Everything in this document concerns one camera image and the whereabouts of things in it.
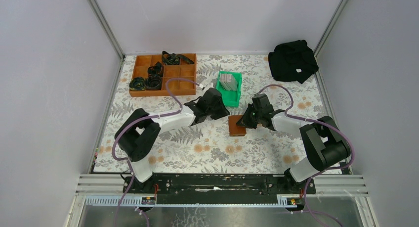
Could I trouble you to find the brown leather card holder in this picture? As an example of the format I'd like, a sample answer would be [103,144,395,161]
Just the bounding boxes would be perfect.
[228,115,247,137]

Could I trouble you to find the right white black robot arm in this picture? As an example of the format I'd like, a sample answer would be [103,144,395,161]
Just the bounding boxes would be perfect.
[236,93,351,193]

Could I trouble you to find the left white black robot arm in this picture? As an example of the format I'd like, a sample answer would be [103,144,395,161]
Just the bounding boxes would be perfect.
[114,88,230,193]

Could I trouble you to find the stack of credit cards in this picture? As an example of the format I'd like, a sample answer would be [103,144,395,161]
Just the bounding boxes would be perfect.
[219,73,238,91]

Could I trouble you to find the floral patterned table mat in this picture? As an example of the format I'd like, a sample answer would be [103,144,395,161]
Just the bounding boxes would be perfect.
[93,55,326,174]

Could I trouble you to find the green plastic bin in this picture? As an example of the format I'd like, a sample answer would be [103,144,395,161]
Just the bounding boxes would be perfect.
[215,71,242,108]

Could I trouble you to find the wooden compartment tray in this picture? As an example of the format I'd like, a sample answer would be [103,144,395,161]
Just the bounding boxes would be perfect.
[128,53,197,97]

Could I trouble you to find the black cloth bundle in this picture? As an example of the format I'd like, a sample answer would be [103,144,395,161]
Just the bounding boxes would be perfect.
[268,40,319,84]

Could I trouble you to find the rolled belt lower right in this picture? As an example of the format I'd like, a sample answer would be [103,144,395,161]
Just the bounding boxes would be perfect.
[145,75,163,91]

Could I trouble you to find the rolled belt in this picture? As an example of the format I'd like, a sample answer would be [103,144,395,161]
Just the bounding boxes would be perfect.
[162,50,195,65]
[147,62,164,77]
[129,77,147,91]
[145,75,163,91]

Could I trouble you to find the rolled belt top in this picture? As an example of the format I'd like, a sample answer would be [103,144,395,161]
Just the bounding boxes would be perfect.
[162,50,195,65]

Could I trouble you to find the rolled belt middle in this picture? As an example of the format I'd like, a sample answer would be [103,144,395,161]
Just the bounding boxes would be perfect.
[147,62,164,77]

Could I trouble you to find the rolled belt lower left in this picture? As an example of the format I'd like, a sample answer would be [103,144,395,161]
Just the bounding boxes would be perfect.
[129,77,147,91]

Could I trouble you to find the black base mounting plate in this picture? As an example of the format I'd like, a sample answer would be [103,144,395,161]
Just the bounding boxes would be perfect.
[121,173,316,195]

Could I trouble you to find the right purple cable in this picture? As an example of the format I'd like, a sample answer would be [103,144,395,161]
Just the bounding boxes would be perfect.
[255,85,355,227]

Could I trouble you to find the purple cable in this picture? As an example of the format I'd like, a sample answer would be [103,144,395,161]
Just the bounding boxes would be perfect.
[255,85,355,227]
[111,78,205,227]

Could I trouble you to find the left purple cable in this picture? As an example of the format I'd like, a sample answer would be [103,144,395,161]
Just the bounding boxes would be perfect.
[111,78,205,227]

